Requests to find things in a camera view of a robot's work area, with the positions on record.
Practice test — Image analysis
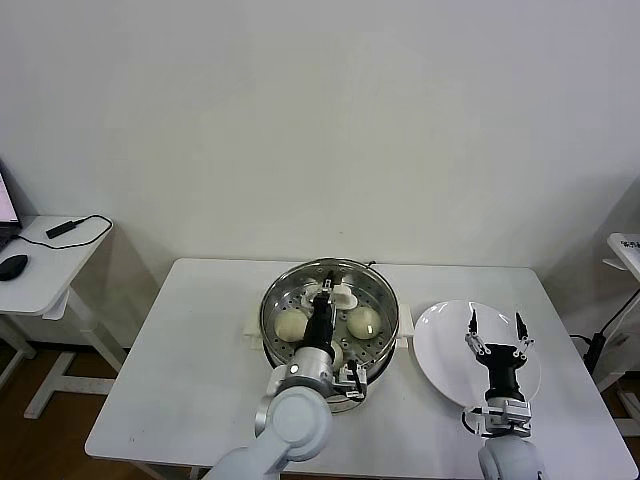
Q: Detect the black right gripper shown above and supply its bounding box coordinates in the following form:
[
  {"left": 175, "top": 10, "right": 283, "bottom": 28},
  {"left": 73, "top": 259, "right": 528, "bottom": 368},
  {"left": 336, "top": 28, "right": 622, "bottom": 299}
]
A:
[{"left": 464, "top": 308, "right": 536, "bottom": 396}]

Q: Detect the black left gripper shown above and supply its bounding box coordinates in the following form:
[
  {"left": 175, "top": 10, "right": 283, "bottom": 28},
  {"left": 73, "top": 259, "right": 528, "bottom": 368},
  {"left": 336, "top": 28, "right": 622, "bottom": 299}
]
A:
[{"left": 302, "top": 269, "right": 337, "bottom": 351}]

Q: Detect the stainless steel steamer pot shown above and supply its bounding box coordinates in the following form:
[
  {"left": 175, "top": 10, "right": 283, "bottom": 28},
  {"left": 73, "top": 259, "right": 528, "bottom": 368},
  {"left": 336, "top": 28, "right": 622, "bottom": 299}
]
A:
[{"left": 243, "top": 304, "right": 415, "bottom": 416}]

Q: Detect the round white plate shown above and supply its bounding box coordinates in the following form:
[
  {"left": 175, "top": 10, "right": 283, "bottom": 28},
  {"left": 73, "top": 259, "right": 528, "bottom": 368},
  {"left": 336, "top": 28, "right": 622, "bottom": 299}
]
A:
[{"left": 412, "top": 299, "right": 544, "bottom": 415}]

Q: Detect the white stand with label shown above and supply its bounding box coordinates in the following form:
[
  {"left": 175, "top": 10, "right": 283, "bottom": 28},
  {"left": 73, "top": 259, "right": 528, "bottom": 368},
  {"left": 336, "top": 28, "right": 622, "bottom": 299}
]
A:
[{"left": 597, "top": 233, "right": 640, "bottom": 436}]

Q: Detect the black dongle adapter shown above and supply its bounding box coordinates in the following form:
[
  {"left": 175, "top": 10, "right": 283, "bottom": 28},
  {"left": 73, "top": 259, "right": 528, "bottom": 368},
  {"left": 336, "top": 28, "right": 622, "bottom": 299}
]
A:
[{"left": 45, "top": 218, "right": 80, "bottom": 239}]

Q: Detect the white side table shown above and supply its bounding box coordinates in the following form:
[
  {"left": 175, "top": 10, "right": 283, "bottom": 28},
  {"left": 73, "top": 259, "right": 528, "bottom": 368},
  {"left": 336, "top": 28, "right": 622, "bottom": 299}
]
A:
[{"left": 0, "top": 214, "right": 129, "bottom": 420}]

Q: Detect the black computer mouse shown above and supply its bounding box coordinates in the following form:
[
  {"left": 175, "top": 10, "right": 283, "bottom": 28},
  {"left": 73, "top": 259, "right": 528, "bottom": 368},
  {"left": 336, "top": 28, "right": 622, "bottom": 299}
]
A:
[{"left": 0, "top": 253, "right": 30, "bottom": 282}]

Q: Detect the open laptop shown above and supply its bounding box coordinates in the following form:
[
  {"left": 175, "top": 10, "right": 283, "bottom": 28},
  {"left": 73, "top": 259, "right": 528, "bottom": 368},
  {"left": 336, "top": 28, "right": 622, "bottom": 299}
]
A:
[{"left": 0, "top": 157, "right": 24, "bottom": 251}]

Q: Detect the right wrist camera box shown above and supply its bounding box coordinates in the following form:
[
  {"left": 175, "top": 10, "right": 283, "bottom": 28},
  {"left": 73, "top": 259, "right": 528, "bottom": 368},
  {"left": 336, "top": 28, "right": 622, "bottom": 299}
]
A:
[{"left": 502, "top": 398, "right": 533, "bottom": 437}]

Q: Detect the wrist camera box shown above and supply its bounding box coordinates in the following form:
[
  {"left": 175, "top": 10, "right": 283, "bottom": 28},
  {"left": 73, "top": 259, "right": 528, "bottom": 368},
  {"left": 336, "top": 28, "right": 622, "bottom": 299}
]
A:
[
  {"left": 333, "top": 358, "right": 370, "bottom": 402},
  {"left": 502, "top": 398, "right": 533, "bottom": 437}
]

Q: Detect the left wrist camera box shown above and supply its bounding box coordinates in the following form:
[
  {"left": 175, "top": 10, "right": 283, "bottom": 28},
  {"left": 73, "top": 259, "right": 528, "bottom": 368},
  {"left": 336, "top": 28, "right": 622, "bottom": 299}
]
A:
[{"left": 333, "top": 358, "right": 370, "bottom": 402}]

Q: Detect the black power cable with plug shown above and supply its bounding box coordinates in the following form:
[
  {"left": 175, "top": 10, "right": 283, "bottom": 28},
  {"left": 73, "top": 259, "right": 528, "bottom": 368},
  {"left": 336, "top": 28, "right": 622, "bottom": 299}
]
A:
[{"left": 569, "top": 294, "right": 635, "bottom": 376}]

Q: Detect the thin black cable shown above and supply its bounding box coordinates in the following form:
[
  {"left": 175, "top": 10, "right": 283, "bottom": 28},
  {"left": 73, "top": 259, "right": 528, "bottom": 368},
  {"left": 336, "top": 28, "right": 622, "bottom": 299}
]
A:
[{"left": 9, "top": 213, "right": 114, "bottom": 249}]

